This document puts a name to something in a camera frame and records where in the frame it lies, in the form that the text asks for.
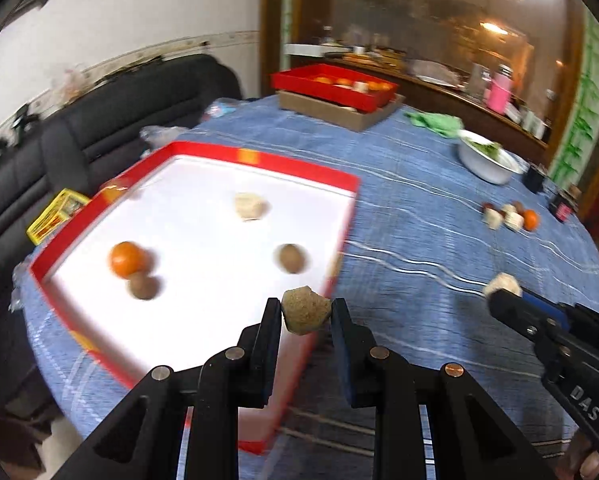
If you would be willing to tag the clear plastic bag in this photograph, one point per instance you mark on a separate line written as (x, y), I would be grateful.
(158, 136)

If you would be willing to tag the green cloth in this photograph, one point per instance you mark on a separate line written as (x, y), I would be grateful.
(444, 125)

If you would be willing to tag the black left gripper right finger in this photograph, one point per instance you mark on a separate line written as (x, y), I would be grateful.
(352, 344)

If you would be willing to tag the orange tangerine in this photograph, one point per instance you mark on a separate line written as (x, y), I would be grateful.
(127, 258)
(531, 220)

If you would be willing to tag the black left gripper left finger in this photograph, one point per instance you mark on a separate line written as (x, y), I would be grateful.
(255, 376)

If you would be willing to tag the black leather sofa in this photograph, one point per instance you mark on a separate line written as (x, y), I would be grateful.
(80, 147)

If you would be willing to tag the black cup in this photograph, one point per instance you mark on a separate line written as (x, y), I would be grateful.
(534, 178)

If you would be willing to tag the white bowl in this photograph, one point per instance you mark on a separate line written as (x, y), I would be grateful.
(487, 160)

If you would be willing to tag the brown round longan fruit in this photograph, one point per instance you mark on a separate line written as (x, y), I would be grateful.
(291, 258)

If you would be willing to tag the wooden sideboard counter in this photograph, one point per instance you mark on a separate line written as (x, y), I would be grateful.
(423, 95)

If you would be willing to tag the red box with fruits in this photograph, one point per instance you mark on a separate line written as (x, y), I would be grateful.
(338, 85)

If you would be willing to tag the green leaves in bowl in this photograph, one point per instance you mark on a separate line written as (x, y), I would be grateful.
(490, 150)

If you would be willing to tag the pink thermos bottle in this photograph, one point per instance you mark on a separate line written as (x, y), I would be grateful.
(500, 89)

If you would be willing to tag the orange tangerine on table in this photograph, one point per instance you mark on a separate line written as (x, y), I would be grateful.
(531, 220)

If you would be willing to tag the yellow flyer paper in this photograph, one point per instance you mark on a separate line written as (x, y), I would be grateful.
(62, 208)

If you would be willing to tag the blue plaid tablecloth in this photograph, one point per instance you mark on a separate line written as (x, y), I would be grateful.
(414, 261)

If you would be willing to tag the right hand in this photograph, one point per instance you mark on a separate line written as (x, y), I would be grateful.
(580, 460)

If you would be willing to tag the white fruit piece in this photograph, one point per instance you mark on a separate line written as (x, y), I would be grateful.
(503, 281)
(250, 206)
(512, 218)
(492, 218)

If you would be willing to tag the red tray white bottom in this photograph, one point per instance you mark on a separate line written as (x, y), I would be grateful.
(216, 271)

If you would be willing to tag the black red labelled jar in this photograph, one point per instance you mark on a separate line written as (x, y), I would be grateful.
(562, 206)

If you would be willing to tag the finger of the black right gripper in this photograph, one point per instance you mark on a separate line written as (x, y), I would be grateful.
(547, 308)
(528, 322)

